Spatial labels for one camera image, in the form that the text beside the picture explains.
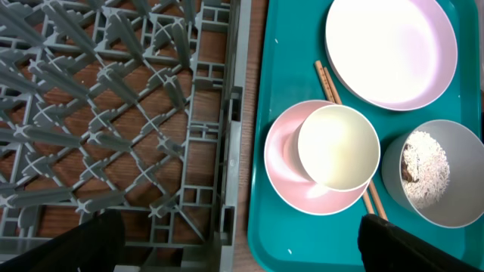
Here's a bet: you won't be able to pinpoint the white paper cup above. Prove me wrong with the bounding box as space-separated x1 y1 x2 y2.
293 104 381 192

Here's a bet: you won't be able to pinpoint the grey bowl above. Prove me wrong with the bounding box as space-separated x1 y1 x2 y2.
381 119 483 228

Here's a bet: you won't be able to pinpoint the teal plastic tray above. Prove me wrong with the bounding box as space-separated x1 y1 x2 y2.
247 0 482 271

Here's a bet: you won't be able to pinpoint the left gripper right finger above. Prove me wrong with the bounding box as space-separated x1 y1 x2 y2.
358 214 479 272

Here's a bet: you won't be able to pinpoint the grey plastic dish rack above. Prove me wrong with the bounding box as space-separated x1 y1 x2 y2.
1 1 251 271

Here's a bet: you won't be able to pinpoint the rice and food scraps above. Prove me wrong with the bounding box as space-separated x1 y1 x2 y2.
401 131 450 209

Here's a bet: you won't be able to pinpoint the large white plate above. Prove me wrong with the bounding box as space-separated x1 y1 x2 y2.
324 0 458 111

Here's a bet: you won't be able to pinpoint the wooden chopstick left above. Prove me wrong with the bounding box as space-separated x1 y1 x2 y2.
315 60 374 214

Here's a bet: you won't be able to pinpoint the wooden chopstick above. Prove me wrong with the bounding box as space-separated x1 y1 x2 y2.
323 67 388 220
315 60 374 214

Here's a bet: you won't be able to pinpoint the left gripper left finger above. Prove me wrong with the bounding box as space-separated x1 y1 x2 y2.
1 210 126 272

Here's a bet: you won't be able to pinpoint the wooden chopstick right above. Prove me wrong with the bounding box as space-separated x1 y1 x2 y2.
323 67 388 220

